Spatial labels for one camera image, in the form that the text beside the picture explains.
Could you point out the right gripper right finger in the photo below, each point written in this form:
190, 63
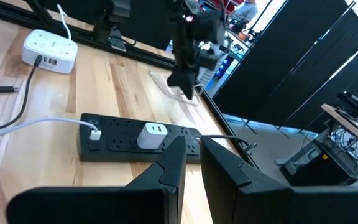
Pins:
291, 205

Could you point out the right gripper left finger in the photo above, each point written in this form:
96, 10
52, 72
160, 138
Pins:
104, 205

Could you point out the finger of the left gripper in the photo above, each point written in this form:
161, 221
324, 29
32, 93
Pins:
192, 84
177, 79

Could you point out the long black power strip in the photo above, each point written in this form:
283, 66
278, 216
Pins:
120, 146

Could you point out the white wall charger adapter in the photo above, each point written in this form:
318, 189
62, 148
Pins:
152, 137

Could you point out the white cube outlet hub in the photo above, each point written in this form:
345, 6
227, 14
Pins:
50, 51

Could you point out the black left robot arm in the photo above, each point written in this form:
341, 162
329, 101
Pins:
109, 15

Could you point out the white tower fan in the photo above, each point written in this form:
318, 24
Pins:
208, 79

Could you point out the blue lit device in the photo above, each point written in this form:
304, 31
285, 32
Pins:
224, 67

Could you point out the black curtain partition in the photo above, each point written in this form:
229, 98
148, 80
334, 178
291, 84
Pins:
275, 62
148, 25
337, 93

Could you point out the black floor case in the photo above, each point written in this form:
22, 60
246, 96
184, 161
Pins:
315, 168

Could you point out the person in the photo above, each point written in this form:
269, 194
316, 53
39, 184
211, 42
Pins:
244, 11

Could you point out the wooden background table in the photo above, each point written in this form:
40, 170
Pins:
346, 119

